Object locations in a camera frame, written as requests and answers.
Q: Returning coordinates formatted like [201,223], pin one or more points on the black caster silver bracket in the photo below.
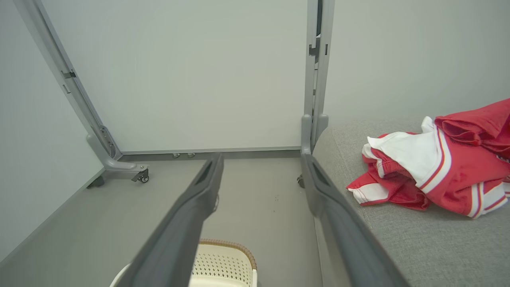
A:
[142,176]

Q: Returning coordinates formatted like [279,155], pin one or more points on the red and white clothing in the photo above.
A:
[458,179]

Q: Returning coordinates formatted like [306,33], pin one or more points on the dark partition foot block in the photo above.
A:
[95,182]

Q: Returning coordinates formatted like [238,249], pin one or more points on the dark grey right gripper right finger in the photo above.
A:
[342,239]

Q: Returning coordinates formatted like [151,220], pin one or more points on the grey partition post long foot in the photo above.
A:
[113,163]

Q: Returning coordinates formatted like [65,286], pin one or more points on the cream perforated laundry basket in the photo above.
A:
[223,263]

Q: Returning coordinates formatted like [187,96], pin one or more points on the grey fabric sofa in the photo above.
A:
[430,247]

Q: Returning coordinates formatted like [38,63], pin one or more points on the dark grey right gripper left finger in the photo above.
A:
[175,239]

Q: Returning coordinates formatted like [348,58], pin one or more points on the grey partition bottom rail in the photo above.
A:
[239,153]

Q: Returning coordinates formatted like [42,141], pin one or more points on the grey double partition post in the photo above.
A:
[314,79]

